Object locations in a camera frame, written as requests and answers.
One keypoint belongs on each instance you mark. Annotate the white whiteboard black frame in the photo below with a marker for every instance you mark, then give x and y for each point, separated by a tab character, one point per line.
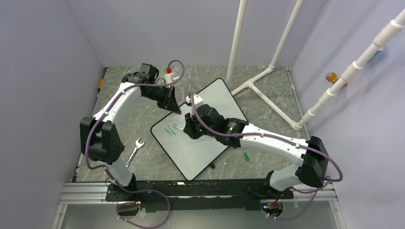
191	156

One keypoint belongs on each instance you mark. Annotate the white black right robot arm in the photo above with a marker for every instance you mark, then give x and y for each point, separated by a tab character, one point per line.
309	163

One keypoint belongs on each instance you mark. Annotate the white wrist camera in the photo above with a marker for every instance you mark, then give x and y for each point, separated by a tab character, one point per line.
194	101
170	76

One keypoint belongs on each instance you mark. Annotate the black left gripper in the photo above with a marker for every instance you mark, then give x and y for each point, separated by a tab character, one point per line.
172	105

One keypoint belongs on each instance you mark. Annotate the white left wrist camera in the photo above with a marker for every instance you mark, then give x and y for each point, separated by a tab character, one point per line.
170	76

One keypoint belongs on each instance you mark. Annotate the silver open-end wrench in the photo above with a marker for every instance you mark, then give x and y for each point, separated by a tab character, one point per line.
139	143

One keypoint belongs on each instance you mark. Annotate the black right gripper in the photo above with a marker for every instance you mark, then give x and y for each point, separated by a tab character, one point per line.
189	128

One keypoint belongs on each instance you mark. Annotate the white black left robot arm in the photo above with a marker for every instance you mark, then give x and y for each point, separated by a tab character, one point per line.
99	138

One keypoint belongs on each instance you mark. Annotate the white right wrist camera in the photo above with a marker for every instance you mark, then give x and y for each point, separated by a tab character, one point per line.
194	101

